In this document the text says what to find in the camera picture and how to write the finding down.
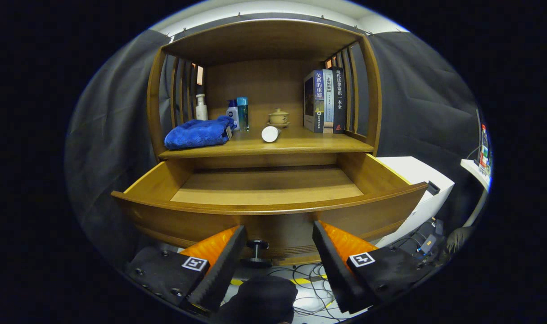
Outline pale book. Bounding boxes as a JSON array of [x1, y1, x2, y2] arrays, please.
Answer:
[[322, 68, 335, 134]]

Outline teal bottle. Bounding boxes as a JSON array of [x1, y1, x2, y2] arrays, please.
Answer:
[[236, 97, 250, 132]]

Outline black cables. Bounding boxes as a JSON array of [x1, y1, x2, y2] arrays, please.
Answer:
[[390, 218, 445, 261], [267, 263, 346, 321]]

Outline black book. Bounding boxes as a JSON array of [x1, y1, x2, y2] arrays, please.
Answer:
[[332, 67, 347, 134]]

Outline beige lidded teacup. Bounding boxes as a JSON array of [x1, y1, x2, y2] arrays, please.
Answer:
[[267, 108, 290, 129]]

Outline white pump bottle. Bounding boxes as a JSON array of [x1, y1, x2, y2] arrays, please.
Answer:
[[195, 94, 209, 121]]

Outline white tube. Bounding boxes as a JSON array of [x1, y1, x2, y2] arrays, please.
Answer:
[[261, 126, 283, 143]]

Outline person's dark clothing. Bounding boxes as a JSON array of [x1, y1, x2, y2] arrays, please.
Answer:
[[210, 275, 298, 324]]

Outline wooden drawer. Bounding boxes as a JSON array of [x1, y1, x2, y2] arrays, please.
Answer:
[[110, 153, 429, 269]]

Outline blue towel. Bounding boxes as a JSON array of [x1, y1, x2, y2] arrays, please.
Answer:
[[164, 116, 237, 150]]

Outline white shelf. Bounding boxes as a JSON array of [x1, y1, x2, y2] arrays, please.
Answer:
[[460, 159, 491, 228]]

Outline wooden countertop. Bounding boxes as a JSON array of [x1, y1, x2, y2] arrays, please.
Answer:
[[158, 125, 374, 159]]

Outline white side table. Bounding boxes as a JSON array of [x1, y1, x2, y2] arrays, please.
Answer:
[[373, 156, 455, 248]]

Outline white bottle with blue cap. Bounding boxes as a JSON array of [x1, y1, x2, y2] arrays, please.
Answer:
[[226, 99, 240, 131]]

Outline wooden cabinet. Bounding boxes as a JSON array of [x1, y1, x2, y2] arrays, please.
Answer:
[[146, 19, 383, 169]]

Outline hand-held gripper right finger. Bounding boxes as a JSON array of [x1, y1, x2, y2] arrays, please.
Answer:
[[312, 220, 436, 314]]

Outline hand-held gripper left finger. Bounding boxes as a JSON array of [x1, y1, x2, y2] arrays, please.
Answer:
[[125, 225, 248, 314]]

